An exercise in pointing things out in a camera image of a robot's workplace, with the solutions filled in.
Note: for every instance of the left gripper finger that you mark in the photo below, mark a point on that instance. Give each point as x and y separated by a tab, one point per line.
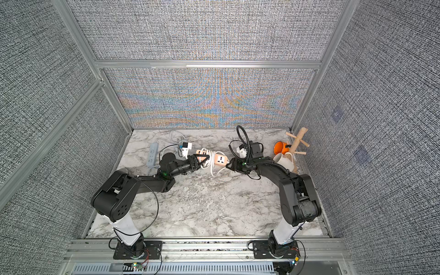
201	162
200	157

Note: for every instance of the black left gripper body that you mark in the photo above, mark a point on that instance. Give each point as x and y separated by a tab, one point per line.
192	163

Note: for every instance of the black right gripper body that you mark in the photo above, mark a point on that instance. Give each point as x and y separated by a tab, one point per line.
235	165

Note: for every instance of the light blue power strip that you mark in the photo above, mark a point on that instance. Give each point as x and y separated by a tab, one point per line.
174	141

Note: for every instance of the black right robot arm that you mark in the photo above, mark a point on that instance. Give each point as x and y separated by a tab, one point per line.
299	202

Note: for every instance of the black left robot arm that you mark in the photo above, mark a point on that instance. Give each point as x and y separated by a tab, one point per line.
116	196

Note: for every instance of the orange mug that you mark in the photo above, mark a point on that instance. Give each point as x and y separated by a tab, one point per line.
281	148

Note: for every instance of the white mug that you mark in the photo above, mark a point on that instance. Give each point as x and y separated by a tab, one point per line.
286	160

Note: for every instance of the wooden mug tree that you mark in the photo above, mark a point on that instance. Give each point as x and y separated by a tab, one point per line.
297	139

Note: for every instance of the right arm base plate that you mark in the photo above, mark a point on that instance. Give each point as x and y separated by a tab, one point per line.
270	249

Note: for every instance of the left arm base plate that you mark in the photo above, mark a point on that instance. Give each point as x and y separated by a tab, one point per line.
142	250

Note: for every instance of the aluminium front rail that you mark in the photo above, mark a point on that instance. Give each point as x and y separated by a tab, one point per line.
209	256

